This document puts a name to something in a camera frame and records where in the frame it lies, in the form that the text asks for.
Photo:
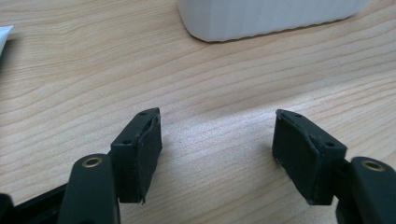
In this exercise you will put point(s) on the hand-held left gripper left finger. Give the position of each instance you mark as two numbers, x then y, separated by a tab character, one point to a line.
135	155

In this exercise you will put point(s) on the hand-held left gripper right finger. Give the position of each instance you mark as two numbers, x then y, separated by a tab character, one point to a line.
303	155

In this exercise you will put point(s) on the white ribbed plastic container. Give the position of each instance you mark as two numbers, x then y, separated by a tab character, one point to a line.
264	17

